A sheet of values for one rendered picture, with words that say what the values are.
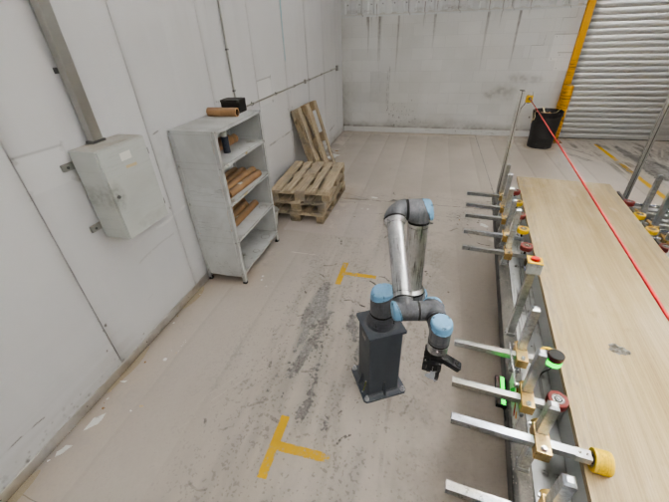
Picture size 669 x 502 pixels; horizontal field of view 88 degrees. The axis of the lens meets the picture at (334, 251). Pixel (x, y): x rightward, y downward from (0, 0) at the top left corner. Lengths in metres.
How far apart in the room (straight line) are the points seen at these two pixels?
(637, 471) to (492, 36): 8.13
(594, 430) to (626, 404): 0.22
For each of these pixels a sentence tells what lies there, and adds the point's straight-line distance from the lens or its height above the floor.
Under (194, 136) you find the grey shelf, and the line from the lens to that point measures 3.19.
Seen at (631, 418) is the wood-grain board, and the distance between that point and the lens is 1.90.
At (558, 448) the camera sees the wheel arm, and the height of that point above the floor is 0.96.
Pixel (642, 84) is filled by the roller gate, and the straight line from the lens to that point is 9.78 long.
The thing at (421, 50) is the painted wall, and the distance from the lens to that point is 8.88.
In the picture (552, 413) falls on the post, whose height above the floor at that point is 1.09.
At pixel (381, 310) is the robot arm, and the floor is 0.77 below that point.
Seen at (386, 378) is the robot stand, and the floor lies 0.16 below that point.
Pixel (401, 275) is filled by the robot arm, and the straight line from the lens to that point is 1.63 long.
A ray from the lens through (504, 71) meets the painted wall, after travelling 9.02.
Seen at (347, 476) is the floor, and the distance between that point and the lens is 2.43.
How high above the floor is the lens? 2.22
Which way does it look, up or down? 33 degrees down
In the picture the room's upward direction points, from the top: 2 degrees counter-clockwise
